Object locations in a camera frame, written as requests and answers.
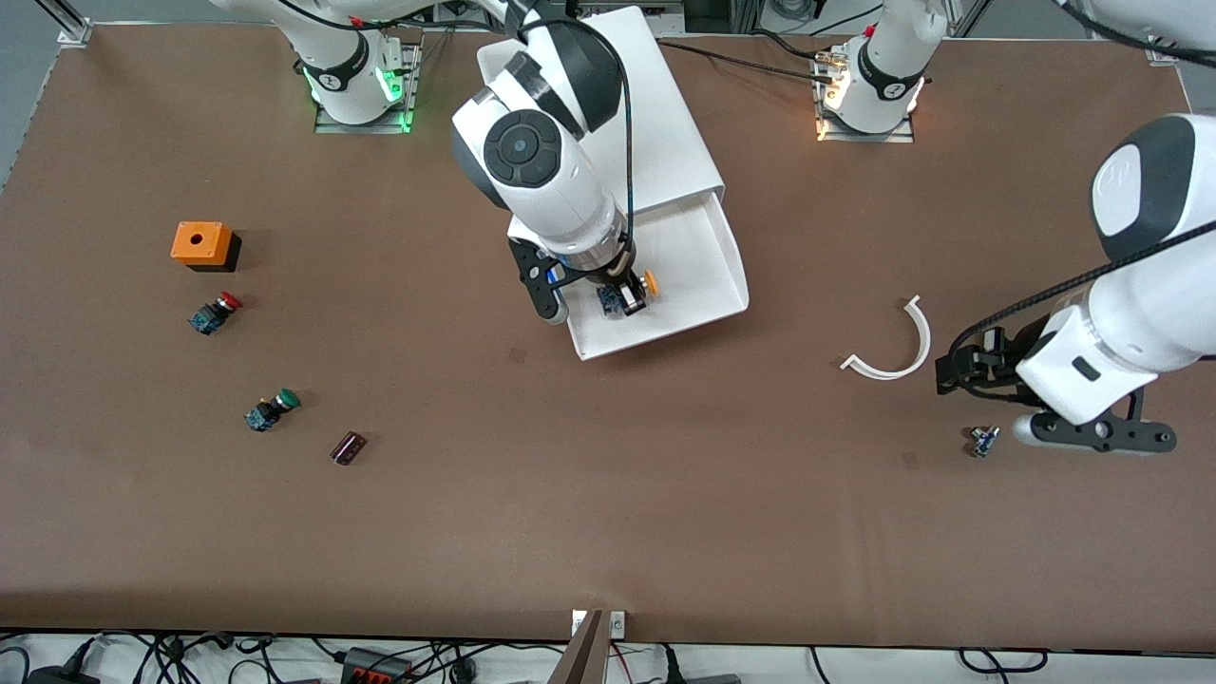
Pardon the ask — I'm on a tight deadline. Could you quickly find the yellow push button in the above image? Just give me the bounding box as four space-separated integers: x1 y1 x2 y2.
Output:
597 270 662 317

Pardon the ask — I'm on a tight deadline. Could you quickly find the green push button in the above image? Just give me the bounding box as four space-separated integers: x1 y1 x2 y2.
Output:
244 388 301 433

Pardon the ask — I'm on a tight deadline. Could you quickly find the red push button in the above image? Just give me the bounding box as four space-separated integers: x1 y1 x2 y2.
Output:
188 292 243 336

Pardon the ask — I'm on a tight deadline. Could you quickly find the white curved plastic strip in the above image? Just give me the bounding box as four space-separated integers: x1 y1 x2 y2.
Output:
840 294 932 381

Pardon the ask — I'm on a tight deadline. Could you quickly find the black power strip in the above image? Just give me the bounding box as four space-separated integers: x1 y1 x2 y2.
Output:
340 647 416 684

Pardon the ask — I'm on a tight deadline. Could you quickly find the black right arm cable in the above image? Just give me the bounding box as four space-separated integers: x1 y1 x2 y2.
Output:
513 9 636 250

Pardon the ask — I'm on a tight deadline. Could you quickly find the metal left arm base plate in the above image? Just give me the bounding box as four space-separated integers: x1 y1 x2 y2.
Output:
814 47 916 144

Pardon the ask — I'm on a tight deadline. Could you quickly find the black cable on table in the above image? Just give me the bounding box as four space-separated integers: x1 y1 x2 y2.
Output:
655 38 842 82

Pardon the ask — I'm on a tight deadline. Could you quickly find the black looped cable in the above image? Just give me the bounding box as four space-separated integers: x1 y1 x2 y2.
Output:
958 647 1050 675

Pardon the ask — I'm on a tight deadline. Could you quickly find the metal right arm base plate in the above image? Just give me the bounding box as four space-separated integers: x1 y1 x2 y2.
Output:
313 38 421 135

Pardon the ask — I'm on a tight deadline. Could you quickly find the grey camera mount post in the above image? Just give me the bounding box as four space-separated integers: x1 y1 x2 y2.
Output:
549 610 611 684

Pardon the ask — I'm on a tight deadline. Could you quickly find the orange button enclosure box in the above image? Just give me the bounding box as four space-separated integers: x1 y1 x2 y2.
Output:
171 220 242 274

